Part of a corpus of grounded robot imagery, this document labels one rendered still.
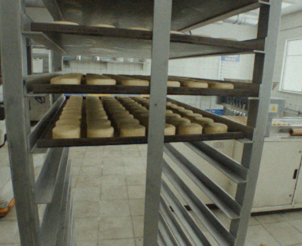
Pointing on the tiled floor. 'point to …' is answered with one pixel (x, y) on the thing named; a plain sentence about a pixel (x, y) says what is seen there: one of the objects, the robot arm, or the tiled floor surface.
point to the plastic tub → (38, 159)
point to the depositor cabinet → (282, 174)
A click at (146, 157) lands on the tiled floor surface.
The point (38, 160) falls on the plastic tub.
